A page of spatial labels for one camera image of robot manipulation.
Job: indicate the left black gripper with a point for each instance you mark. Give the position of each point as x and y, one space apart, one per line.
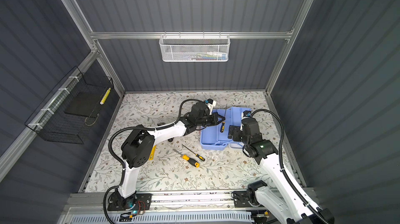
214 121

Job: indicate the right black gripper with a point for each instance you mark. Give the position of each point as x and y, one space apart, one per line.
237 130

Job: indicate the white blue tool box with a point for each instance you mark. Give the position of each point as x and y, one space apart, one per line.
211 137

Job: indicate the slim yellow black screwdriver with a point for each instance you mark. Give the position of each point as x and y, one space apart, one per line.
196 154

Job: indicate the yellow black handled screwdriver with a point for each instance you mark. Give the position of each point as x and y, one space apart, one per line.
191 161

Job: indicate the yellow pipe wrench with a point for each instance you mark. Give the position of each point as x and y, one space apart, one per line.
151 157

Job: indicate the thin black screwdriver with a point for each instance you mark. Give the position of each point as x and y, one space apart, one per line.
222 128

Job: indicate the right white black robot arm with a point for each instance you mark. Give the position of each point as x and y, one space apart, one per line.
281 180

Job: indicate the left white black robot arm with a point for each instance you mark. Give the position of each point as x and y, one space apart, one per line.
136 150

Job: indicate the floral table mat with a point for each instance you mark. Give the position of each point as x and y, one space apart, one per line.
226 169

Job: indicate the pens in white basket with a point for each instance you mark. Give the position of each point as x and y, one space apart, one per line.
207 56

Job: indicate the black pad in basket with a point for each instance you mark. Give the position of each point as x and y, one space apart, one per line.
85 105

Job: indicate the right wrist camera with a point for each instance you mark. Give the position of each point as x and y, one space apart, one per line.
245 115

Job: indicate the white wire mesh basket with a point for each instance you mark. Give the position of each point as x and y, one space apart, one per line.
173 49

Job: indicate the black wire basket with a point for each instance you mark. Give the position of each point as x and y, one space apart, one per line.
53 125

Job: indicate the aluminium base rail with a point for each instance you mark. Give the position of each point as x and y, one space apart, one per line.
197 200

